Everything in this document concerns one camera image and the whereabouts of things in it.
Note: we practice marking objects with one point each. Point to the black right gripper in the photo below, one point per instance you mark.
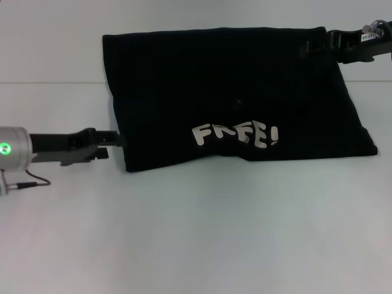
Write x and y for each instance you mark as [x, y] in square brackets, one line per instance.
[358, 46]

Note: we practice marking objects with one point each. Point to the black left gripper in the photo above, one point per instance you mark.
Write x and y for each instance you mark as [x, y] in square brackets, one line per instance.
[61, 147]

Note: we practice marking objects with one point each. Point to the black t-shirt with white print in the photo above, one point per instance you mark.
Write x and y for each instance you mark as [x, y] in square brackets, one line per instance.
[229, 98]

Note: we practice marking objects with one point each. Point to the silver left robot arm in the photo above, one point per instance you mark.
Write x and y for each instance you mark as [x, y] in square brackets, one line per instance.
[13, 153]

